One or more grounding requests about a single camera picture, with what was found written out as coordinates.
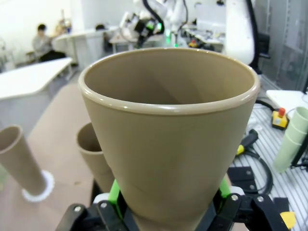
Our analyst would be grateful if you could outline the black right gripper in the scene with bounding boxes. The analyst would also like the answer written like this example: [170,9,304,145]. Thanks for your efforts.
[133,18,157,37]

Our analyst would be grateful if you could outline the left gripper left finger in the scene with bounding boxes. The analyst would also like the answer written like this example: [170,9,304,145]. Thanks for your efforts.
[55,179,141,231]

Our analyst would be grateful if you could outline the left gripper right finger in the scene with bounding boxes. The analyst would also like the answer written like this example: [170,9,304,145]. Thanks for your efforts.
[198,179,284,231]

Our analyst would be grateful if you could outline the white scalloped paper coaster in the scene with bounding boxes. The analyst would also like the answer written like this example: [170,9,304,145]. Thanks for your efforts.
[21,170,55,203]

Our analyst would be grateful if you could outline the black block yellow sticker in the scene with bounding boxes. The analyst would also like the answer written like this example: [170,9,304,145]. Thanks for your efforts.
[273,197,297,231]

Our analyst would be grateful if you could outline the aluminium slotted mounting plate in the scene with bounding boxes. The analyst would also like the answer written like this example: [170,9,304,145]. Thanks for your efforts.
[228,101,308,231]

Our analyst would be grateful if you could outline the white curved desk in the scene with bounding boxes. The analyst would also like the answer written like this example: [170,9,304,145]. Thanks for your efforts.
[51,27,120,65]

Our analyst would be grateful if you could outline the pale green plastic cup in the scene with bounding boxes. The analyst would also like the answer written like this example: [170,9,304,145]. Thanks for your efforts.
[285,106,308,146]
[273,134,303,173]

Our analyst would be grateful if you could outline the black and yellow connector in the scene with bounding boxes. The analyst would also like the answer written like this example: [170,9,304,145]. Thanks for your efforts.
[237,129,259,156]

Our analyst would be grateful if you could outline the yellow emergency stop box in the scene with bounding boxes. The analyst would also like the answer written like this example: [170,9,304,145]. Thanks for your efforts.
[271,108,290,131]

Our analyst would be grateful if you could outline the seated person in grey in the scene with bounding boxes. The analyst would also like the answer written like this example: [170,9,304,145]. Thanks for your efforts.
[32,23,67,62]

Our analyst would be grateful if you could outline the white flat board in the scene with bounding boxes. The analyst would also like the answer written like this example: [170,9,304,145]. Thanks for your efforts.
[266,89,308,114]

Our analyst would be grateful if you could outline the large white table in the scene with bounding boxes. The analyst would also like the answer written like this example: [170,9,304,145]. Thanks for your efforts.
[0,57,73,101]

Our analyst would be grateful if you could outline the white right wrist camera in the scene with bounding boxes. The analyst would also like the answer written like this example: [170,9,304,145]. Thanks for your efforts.
[119,12,139,33]

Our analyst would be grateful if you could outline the black metal bracket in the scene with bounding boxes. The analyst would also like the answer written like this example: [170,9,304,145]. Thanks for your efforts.
[227,166,256,193]

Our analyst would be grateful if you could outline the black looped cable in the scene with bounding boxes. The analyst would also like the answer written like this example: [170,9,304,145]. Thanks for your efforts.
[240,149,274,194]

